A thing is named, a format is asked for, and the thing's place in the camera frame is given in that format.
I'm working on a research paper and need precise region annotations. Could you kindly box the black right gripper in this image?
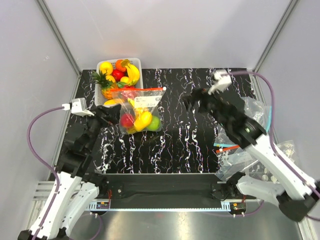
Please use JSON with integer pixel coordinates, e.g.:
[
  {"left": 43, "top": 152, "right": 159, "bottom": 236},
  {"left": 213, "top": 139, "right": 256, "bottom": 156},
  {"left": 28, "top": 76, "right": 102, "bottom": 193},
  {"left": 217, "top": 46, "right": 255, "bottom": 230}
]
[{"left": 181, "top": 84, "right": 230, "bottom": 130}]

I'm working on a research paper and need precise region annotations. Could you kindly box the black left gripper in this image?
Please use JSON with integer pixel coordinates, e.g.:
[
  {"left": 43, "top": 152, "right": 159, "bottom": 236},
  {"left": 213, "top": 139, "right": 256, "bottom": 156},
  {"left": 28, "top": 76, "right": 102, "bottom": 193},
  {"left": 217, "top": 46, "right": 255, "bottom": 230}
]
[{"left": 80, "top": 103, "right": 122, "bottom": 152}]

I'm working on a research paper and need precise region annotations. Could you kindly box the red apple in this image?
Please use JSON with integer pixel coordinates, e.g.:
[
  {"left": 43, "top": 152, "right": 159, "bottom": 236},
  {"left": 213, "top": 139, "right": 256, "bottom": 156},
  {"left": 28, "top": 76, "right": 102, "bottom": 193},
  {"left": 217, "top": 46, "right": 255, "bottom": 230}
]
[
  {"left": 120, "top": 113, "right": 135, "bottom": 129},
  {"left": 112, "top": 69, "right": 125, "bottom": 82}
]

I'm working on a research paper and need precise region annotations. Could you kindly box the yellow banana bunch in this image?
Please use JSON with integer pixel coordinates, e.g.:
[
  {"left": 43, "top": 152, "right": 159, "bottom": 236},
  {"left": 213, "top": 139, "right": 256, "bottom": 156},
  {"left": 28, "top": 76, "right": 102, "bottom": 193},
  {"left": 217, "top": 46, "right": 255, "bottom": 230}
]
[{"left": 127, "top": 98, "right": 140, "bottom": 134}]

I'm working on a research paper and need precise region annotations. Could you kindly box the clear bag orange zipper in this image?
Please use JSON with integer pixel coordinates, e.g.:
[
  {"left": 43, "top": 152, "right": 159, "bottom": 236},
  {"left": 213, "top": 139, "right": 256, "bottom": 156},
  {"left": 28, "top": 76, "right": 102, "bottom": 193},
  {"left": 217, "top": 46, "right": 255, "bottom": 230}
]
[{"left": 111, "top": 87, "right": 167, "bottom": 135}]

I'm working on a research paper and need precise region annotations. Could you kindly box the green apple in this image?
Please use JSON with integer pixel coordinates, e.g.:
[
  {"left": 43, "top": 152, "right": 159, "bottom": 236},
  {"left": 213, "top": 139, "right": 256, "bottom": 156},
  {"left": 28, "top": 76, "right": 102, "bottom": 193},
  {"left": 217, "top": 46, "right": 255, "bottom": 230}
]
[{"left": 146, "top": 115, "right": 161, "bottom": 132}]

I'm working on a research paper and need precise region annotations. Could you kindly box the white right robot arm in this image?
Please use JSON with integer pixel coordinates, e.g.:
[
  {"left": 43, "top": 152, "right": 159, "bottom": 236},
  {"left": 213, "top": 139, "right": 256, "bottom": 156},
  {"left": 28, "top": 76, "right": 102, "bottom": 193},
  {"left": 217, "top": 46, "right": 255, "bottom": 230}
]
[{"left": 182, "top": 88, "right": 320, "bottom": 222}]

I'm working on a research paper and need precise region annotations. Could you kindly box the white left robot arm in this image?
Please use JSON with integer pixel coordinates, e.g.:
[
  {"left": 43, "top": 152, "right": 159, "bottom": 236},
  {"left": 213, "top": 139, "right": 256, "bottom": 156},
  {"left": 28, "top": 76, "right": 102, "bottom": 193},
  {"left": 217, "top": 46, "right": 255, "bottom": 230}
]
[{"left": 17, "top": 103, "right": 122, "bottom": 240}]

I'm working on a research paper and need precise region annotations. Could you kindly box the clear bag red zipper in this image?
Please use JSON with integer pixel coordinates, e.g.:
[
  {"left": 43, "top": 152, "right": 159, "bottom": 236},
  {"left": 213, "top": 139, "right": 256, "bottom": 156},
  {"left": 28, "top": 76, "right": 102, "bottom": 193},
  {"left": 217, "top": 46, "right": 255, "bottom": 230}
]
[{"left": 215, "top": 148, "right": 259, "bottom": 182}]

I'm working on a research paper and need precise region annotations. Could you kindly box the small yellow mango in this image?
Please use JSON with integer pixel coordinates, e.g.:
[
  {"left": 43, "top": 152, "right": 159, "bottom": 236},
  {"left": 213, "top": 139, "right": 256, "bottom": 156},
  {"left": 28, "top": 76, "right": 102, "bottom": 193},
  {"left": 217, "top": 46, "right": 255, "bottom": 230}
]
[{"left": 103, "top": 98, "right": 124, "bottom": 106}]

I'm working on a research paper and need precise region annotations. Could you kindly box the white plastic fruit basket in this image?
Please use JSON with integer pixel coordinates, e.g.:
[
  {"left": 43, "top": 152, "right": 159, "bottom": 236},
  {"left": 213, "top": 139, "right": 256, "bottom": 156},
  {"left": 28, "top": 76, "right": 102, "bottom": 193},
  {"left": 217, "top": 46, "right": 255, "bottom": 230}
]
[{"left": 94, "top": 57, "right": 144, "bottom": 106}]

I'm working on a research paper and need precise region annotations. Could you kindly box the small pineapple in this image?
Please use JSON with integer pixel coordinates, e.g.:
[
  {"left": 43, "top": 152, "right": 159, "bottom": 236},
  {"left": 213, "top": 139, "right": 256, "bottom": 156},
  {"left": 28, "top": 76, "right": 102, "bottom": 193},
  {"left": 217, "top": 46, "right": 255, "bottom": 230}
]
[{"left": 92, "top": 70, "right": 119, "bottom": 100}]

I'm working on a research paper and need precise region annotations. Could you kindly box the yellow starfruit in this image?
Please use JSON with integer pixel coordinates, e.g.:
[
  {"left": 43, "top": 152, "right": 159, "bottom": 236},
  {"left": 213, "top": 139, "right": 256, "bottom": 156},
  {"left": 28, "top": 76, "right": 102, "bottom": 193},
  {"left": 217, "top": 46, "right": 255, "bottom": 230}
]
[{"left": 124, "top": 59, "right": 140, "bottom": 86}]

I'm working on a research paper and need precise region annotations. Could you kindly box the yellow lemon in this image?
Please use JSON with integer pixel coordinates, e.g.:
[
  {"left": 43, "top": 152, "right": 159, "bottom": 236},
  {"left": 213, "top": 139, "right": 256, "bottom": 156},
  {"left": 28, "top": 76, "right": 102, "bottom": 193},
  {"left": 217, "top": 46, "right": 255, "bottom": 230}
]
[{"left": 99, "top": 61, "right": 114, "bottom": 75}]

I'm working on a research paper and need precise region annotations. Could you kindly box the orange tangerine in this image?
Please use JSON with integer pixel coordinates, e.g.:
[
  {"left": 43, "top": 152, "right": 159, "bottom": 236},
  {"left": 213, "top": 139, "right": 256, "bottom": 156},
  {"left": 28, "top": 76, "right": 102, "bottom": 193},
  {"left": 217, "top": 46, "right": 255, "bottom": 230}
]
[{"left": 115, "top": 59, "right": 127, "bottom": 73}]

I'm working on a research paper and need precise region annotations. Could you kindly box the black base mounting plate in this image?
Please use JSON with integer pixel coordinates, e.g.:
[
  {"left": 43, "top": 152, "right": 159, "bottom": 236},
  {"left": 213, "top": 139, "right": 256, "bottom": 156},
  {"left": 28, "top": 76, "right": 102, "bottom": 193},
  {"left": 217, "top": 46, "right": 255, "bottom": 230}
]
[{"left": 98, "top": 173, "right": 223, "bottom": 202}]

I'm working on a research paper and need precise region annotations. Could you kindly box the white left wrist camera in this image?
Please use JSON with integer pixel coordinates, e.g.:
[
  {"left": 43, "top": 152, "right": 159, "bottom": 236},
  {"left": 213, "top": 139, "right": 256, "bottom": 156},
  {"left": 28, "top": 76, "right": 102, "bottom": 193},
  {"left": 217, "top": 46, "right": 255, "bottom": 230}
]
[{"left": 61, "top": 97, "right": 95, "bottom": 117}]

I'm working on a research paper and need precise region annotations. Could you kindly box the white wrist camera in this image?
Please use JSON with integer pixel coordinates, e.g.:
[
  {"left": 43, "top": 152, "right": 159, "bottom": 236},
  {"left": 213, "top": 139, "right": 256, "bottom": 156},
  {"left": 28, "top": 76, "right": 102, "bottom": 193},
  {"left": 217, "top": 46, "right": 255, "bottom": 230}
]
[
  {"left": 61, "top": 97, "right": 95, "bottom": 117},
  {"left": 207, "top": 69, "right": 232, "bottom": 95}
]

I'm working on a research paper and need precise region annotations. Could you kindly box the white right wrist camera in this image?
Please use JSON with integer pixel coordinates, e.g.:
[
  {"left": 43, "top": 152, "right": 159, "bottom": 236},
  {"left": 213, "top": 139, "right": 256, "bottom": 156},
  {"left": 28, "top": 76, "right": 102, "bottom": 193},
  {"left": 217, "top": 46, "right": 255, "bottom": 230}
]
[{"left": 207, "top": 69, "right": 232, "bottom": 95}]

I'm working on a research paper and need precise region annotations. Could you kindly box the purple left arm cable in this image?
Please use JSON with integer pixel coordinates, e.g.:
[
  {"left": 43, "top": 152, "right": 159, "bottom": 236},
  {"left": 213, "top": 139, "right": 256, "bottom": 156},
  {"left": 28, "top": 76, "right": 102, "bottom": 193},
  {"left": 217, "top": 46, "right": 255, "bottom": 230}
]
[{"left": 26, "top": 106, "right": 68, "bottom": 240}]

